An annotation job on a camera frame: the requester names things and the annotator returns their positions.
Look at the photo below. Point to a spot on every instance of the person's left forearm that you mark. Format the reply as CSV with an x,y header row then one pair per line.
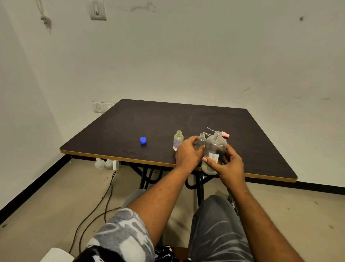
x,y
164,199

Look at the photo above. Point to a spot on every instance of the person's right forearm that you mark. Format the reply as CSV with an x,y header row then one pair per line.
x,y
258,226

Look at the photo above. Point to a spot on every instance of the white power adapter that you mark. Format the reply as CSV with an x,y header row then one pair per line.
x,y
115,165

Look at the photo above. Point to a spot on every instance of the white spray pump tube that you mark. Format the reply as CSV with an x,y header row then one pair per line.
x,y
207,134

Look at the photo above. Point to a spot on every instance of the small bottle with purple label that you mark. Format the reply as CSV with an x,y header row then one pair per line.
x,y
178,141

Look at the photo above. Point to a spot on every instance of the blue bottle cap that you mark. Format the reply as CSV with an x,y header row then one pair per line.
x,y
143,140

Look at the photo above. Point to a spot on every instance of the white wall switch box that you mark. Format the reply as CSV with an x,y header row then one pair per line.
x,y
97,10

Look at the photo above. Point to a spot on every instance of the small clear bottle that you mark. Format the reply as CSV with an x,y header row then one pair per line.
x,y
201,141

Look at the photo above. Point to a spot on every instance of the black and white patterned shoe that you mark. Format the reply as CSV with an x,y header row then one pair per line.
x,y
233,205

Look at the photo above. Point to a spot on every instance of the black and white patterned shirt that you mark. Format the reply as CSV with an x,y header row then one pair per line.
x,y
107,255

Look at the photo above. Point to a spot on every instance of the pink spray pump with tube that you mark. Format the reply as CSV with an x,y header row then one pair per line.
x,y
225,134

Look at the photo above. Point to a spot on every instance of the person's right thumb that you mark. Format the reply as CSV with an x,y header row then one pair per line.
x,y
210,163

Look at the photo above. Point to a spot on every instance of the white plastic floor bottle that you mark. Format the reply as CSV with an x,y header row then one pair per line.
x,y
99,164
109,164

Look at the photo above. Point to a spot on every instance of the black metal table legs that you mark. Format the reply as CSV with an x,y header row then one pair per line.
x,y
199,186

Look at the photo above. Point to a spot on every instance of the white wall socket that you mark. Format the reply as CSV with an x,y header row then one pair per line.
x,y
99,107

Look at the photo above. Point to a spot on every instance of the person's left thumb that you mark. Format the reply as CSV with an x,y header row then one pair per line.
x,y
200,156

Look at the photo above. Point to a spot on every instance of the white seat edge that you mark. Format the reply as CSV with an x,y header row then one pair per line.
x,y
56,255

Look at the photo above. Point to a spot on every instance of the large clear plastic bottle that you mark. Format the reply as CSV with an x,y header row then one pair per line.
x,y
214,147

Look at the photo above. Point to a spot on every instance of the person's left leg camouflage shorts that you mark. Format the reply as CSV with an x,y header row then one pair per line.
x,y
124,234

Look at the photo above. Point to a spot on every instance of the person's right leg grey trousers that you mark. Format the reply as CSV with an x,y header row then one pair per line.
x,y
215,229

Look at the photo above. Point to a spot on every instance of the person's left hand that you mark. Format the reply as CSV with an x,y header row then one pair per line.
x,y
186,156

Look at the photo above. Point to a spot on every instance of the person's right hand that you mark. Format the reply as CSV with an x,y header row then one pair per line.
x,y
231,172

